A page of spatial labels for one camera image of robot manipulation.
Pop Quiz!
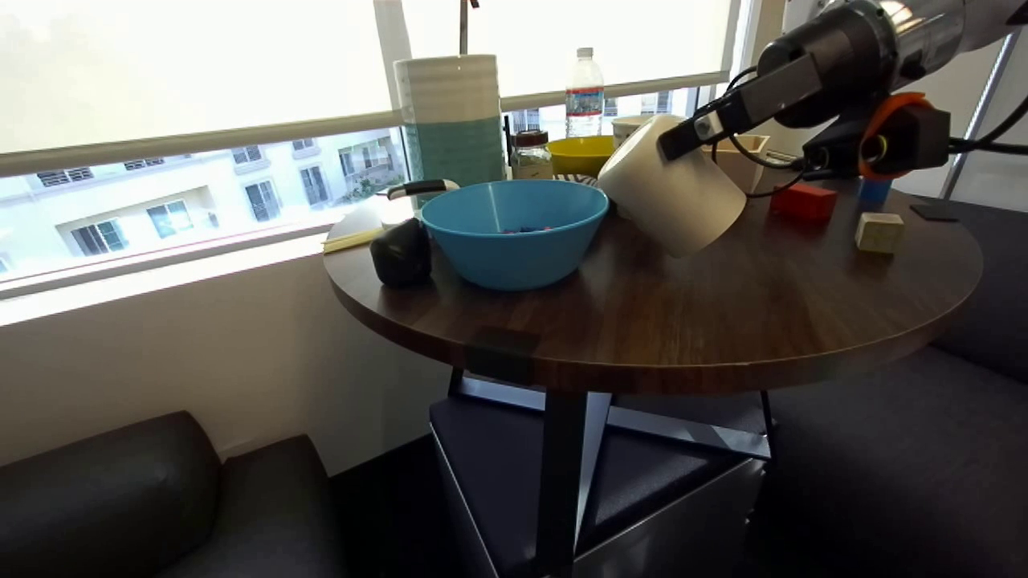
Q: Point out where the black table pedestal leg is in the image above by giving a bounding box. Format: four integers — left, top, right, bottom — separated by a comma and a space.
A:
533, 389, 617, 578

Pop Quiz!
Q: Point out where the clear plastic water bottle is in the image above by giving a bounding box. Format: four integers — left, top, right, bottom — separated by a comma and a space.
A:
563, 45, 606, 142

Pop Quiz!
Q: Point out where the blue plastic bowl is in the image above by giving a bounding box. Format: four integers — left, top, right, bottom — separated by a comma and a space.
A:
415, 176, 614, 296

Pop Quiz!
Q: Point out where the black cable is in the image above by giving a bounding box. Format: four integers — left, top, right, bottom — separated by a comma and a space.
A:
946, 100, 1028, 162

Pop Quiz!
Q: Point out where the grey metal stand pole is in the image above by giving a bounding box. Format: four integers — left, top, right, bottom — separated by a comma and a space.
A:
939, 28, 1020, 203

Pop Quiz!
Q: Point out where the white window frame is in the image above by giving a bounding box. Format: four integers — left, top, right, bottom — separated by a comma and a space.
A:
0, 0, 765, 304

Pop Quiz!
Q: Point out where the black upholstered bench seat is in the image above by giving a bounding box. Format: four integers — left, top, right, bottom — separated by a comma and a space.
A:
749, 191, 1028, 578

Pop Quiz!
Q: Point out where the red block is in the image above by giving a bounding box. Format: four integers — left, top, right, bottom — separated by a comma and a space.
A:
769, 179, 842, 227

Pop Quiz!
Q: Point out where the yellow flat pad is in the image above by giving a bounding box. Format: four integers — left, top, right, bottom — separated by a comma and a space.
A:
320, 220, 392, 258

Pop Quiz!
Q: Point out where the black-handled utensil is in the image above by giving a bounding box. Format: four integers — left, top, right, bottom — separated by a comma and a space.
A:
381, 176, 464, 205

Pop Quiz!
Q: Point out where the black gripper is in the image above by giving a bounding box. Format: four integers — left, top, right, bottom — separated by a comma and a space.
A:
655, 5, 905, 164

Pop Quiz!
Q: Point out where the white and teal stacked container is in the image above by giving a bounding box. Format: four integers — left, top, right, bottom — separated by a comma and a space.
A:
395, 51, 509, 185

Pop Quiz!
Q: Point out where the cream letter cube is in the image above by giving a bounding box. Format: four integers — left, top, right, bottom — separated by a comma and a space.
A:
851, 209, 905, 258

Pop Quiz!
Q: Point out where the yellow bowl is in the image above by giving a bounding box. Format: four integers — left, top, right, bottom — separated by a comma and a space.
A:
545, 133, 621, 179

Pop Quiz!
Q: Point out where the dark round avocado-like object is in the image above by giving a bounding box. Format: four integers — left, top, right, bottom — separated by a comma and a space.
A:
368, 214, 436, 289

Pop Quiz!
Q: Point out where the orange and black wrist camera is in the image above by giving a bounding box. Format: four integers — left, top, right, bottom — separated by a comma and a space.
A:
801, 89, 955, 184

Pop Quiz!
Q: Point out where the black leather sofa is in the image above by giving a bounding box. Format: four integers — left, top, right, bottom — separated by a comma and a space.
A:
0, 408, 348, 578

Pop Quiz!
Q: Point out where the small glass jar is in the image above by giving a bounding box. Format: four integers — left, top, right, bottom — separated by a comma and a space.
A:
509, 128, 557, 184

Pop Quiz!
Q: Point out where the beige cup with handle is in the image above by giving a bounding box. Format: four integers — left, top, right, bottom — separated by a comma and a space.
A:
593, 112, 752, 259

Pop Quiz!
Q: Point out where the white patterned cup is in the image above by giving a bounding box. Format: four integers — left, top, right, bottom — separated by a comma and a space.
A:
610, 112, 661, 145

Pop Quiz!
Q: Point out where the white building outside window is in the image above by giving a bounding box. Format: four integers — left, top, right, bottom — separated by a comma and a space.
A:
0, 126, 417, 282

